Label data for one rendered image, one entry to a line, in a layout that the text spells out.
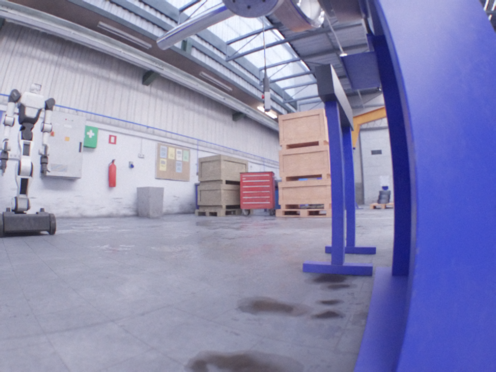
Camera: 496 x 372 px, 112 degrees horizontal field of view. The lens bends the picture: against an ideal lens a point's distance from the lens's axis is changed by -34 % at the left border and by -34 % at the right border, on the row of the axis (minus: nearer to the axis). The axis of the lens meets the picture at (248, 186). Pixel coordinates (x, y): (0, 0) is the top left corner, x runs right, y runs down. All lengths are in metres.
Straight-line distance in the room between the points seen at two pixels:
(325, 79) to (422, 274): 0.89
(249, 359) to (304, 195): 4.47
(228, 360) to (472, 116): 0.56
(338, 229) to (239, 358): 0.69
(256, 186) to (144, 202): 2.45
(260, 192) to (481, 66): 5.19
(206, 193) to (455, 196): 5.53
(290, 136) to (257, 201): 1.52
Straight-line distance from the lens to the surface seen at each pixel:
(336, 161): 1.05
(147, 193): 5.53
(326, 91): 1.06
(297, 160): 5.01
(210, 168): 5.67
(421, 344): 0.38
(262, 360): 0.53
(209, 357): 0.54
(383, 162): 13.98
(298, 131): 5.14
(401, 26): 0.40
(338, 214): 1.04
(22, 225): 2.47
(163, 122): 6.79
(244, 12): 0.75
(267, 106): 1.67
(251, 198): 5.42
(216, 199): 5.48
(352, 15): 0.93
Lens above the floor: 0.31
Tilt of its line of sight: 4 degrees up
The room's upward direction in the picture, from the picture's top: 1 degrees counter-clockwise
